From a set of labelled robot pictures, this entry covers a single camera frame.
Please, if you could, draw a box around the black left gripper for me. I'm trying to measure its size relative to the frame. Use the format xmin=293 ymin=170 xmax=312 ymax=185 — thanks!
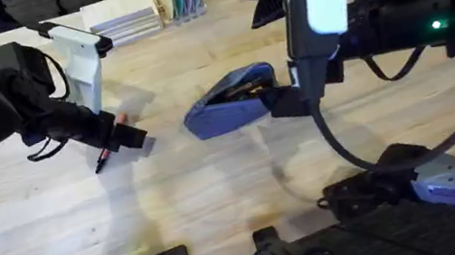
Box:
xmin=0 ymin=48 xmax=152 ymax=173

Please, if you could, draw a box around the black pen with red cap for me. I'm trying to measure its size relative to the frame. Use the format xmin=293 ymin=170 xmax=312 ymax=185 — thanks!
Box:
xmin=86 ymin=111 xmax=136 ymax=175

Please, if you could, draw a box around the blue soft zip bag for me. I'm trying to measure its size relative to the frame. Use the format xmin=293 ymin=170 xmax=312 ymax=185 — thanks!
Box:
xmin=175 ymin=59 xmax=286 ymax=144

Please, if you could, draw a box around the left wrist upright plate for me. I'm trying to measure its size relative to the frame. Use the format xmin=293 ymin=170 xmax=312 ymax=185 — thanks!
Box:
xmin=26 ymin=10 xmax=124 ymax=125

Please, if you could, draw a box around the clear plate rack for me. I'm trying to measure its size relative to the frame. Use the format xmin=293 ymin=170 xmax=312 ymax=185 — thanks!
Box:
xmin=150 ymin=0 xmax=211 ymax=31

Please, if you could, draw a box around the thin black cable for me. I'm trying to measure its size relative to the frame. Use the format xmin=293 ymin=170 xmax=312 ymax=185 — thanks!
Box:
xmin=23 ymin=132 xmax=74 ymax=165
xmin=359 ymin=44 xmax=431 ymax=88

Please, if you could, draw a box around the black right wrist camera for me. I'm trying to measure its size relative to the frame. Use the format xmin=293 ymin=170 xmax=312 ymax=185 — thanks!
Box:
xmin=247 ymin=0 xmax=295 ymax=31

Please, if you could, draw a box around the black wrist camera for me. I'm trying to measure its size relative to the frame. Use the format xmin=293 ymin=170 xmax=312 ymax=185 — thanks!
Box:
xmin=0 ymin=35 xmax=57 ymax=104
xmin=247 ymin=0 xmax=295 ymax=31

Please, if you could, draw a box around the thick black cable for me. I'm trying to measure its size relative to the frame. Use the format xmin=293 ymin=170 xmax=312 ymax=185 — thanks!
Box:
xmin=308 ymin=77 xmax=455 ymax=184

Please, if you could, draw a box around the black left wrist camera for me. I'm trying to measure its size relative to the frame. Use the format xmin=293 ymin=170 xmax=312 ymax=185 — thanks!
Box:
xmin=0 ymin=35 xmax=57 ymax=104

